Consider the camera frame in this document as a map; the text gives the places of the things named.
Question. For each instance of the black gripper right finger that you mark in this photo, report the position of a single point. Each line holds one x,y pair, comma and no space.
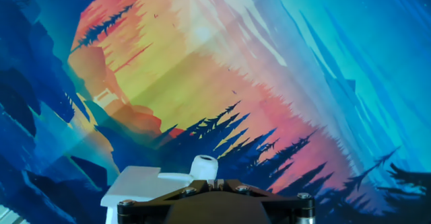
286,204

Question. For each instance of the colourful sunset forest cloth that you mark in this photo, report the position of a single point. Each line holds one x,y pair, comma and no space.
215,66

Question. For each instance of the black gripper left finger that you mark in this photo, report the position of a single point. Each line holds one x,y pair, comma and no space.
148,202

